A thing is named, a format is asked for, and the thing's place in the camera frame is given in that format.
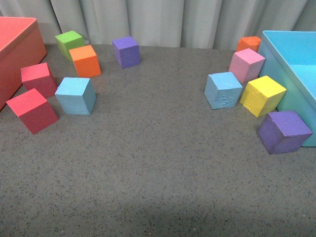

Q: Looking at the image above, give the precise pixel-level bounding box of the red foam block rear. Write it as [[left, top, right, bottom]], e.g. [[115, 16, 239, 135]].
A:
[[20, 63, 57, 98]]

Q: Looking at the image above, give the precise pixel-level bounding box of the orange foam block right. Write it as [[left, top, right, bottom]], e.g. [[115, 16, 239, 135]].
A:
[[236, 36, 261, 52]]

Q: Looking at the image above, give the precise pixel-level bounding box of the blue storage bin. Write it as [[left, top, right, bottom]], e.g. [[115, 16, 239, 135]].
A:
[[258, 30, 316, 132]]

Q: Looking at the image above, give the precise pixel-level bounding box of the orange foam block left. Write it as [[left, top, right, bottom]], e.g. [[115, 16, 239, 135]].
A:
[[69, 45, 101, 78]]

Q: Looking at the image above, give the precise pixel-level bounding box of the orange foam block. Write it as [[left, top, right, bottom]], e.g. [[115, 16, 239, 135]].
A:
[[69, 45, 101, 78], [236, 36, 261, 52]]

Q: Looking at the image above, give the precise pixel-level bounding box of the red foam block front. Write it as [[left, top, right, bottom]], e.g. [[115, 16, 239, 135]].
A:
[[6, 89, 58, 134]]

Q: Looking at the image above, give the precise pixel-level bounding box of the white pleated curtain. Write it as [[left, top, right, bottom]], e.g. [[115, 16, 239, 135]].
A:
[[0, 0, 316, 50]]

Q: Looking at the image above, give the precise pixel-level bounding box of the light blue block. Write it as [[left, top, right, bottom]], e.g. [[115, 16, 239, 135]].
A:
[[55, 77, 96, 115], [204, 72, 243, 109]]

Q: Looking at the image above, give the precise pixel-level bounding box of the red foam block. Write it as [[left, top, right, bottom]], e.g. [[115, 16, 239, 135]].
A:
[[20, 63, 57, 98], [6, 89, 58, 134]]

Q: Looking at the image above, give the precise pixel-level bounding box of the purple foam block front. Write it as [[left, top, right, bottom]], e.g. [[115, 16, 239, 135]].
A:
[[257, 111, 313, 155]]

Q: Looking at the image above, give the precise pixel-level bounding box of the purple foam block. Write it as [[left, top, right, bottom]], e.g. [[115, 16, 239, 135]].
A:
[[257, 111, 313, 155], [112, 36, 141, 69]]

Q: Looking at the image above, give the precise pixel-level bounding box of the green foam block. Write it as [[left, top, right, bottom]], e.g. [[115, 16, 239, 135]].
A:
[[55, 31, 85, 62]]

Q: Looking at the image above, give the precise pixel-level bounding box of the yellow foam block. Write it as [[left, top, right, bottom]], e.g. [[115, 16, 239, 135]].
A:
[[240, 76, 287, 118]]

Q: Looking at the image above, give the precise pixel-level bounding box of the pink foam block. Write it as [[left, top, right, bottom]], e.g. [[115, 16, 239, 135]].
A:
[[228, 48, 266, 83]]

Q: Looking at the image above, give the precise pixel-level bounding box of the red storage bin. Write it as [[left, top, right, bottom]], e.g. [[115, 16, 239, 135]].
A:
[[0, 17, 47, 108]]

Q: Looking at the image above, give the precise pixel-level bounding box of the purple foam block rear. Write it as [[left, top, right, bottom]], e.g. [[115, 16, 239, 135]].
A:
[[112, 36, 141, 69]]

